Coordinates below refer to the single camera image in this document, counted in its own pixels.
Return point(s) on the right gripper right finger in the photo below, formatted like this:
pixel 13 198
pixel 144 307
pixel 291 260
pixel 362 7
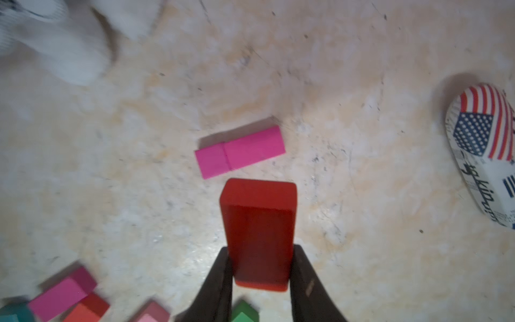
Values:
pixel 309 299

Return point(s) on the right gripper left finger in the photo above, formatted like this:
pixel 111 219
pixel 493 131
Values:
pixel 213 302

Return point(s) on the green cube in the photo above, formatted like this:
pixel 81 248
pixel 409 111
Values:
pixel 244 312

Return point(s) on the red rectangular block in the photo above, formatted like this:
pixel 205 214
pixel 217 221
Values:
pixel 259 219

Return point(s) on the small magenta cube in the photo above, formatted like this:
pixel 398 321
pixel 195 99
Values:
pixel 213 161

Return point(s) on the magenta rectangular block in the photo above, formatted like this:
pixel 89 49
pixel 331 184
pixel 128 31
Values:
pixel 255 148

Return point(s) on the light pink block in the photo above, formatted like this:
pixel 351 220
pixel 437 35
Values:
pixel 152 311

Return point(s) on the orange red block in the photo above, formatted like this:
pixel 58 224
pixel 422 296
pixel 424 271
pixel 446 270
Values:
pixel 91 309

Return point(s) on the magenta block left group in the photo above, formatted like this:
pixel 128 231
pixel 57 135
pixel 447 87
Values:
pixel 65 290

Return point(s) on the teal cube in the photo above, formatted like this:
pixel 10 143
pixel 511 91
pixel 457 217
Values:
pixel 17 312

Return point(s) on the grey husky plush toy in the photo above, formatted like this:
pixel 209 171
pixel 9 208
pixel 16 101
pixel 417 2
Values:
pixel 70 37

